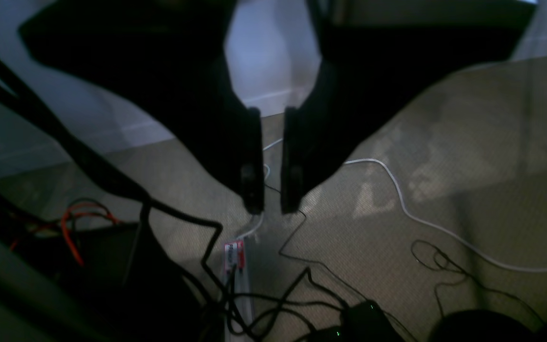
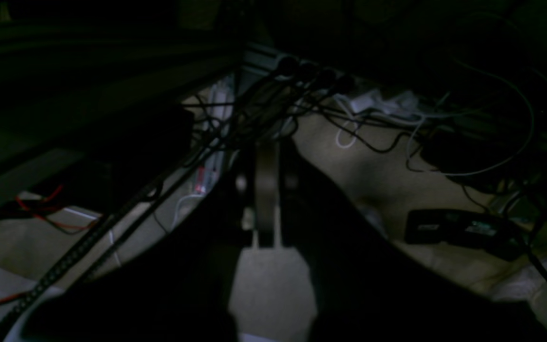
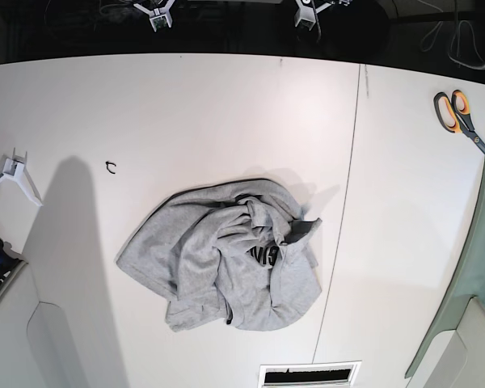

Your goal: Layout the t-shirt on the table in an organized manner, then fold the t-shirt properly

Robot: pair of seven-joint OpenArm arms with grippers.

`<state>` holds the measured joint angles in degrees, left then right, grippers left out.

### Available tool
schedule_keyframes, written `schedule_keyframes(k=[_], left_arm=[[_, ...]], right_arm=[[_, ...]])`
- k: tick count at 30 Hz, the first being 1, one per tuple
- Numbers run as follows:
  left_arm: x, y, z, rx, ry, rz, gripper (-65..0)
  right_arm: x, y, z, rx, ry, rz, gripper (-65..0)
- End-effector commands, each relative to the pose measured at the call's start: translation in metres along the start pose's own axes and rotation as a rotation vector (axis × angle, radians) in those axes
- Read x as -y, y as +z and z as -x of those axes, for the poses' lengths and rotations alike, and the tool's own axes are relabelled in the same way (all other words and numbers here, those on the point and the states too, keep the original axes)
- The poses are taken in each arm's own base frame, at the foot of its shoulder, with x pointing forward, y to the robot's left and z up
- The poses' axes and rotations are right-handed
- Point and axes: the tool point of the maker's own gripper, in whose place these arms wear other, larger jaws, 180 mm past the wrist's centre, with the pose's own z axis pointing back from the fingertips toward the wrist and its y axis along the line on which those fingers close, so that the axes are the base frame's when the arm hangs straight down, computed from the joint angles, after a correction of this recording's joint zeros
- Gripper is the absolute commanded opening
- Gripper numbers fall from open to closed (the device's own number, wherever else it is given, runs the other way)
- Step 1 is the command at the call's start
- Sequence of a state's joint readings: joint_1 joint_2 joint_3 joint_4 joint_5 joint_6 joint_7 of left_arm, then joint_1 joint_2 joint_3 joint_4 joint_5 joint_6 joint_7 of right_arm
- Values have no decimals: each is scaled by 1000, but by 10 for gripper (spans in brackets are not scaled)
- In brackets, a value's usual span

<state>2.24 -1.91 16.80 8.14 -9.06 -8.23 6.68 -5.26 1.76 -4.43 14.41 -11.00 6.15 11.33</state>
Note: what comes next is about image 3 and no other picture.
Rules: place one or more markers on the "grey t-shirt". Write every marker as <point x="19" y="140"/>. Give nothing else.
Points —
<point x="237" y="251"/>

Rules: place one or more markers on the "orange grey scissors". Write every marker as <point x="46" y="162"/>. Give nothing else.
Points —
<point x="453" y="113"/>

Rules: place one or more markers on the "white plastic stand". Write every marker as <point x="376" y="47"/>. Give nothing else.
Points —
<point x="14" y="169"/>

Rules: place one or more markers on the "beige chair right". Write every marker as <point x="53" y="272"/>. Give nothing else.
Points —
<point x="456" y="358"/>

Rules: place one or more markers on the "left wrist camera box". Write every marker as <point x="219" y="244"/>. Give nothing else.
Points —
<point x="308" y="10"/>

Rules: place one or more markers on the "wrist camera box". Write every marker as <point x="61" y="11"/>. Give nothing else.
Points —
<point x="158" y="12"/>
<point x="308" y="10"/>

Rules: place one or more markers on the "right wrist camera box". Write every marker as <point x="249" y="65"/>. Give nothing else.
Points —
<point x="158" y="12"/>

